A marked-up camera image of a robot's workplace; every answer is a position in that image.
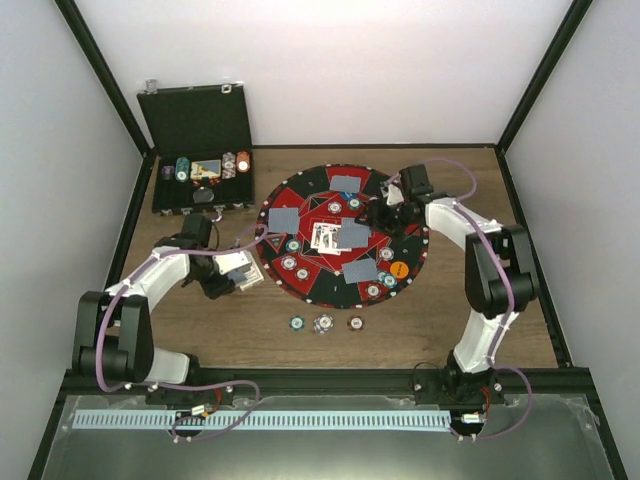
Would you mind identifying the orange chips in case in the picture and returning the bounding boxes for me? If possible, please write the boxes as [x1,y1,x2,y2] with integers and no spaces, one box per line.
[236,151,251,173]

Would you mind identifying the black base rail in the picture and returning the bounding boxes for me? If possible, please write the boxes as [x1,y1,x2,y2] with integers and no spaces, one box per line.
[58,368,595,406]

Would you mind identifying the purple chip stack in case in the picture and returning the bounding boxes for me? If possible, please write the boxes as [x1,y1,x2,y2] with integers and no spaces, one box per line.
[160,166,174,180]

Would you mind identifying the blue card seat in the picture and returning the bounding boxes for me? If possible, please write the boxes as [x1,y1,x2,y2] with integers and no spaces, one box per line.
[268,207,300,235]
[342,258,378,284]
[329,175,361,193]

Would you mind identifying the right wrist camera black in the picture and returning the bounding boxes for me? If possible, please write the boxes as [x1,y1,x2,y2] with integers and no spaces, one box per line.
[399,164,434,200]

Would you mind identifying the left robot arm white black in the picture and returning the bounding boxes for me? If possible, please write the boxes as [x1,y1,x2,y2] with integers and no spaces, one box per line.
[72,234,250,404]

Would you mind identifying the card deck in case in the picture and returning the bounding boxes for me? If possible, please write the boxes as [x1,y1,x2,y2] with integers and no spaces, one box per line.
[190,159,221,181]

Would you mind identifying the brown poker chip stack table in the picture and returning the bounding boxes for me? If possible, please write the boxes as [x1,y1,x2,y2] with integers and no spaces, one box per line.
[347,316,364,331]

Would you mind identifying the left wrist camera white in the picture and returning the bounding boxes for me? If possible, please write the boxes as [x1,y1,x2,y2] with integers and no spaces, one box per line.
[213,251,252,275]

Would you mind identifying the blue white chips in case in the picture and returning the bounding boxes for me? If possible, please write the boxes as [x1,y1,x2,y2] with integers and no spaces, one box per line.
[221,152,236,179]

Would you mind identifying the green chip stack in case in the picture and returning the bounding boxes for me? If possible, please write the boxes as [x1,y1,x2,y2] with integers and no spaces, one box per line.
[174,157,191,182]

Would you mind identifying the white card box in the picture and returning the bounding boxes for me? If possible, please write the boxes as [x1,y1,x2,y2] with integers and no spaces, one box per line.
[236,268,264,291]

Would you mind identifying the clear dealer button in case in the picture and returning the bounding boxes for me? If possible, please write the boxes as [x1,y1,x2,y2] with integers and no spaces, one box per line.
[193,187,215,204]

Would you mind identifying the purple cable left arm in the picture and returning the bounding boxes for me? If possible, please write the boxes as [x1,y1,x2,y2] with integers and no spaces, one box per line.
[94,223,270,394]

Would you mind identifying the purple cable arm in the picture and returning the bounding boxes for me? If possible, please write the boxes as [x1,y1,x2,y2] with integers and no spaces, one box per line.
[387,157,534,441]
[94,223,270,394]

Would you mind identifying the face up community cards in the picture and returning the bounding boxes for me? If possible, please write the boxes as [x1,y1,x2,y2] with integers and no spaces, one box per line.
[311,222,340,255]

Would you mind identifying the blue card bottom seat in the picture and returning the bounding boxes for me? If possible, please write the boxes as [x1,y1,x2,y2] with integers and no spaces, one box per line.
[342,258,378,284]

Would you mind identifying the green poker chip stack table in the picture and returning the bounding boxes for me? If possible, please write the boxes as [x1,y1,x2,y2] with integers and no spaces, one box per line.
[289,316,306,331]

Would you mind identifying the metal sheet front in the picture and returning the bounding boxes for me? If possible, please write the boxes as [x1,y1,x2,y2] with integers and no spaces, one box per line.
[42,395,614,479]

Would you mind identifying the triangular all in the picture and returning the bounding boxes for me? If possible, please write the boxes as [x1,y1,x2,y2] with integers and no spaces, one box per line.
[266,234,289,256]

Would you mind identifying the round red black poker mat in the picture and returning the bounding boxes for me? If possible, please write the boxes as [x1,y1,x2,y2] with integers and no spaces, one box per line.
[257,164,429,309]

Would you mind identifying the orange round button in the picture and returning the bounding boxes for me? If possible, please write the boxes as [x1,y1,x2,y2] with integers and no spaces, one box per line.
[389,261,410,279]

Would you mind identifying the light blue slotted cable duct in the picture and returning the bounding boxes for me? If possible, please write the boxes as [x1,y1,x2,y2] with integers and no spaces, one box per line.
[71,409,451,432]

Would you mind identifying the black aluminium frame post right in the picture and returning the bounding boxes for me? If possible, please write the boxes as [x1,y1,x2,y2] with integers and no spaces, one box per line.
[496,0,593,155]

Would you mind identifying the black poker case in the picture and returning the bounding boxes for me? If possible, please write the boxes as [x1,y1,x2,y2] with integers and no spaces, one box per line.
[137,83,255,215]

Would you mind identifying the blue card top seat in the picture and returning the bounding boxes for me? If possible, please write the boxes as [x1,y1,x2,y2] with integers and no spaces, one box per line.
[329,175,361,193]

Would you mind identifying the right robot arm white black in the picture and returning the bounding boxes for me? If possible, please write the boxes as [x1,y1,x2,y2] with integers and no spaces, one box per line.
[356,197,539,403]

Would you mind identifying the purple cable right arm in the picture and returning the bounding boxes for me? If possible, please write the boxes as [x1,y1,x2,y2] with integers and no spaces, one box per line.
[387,157,534,441]

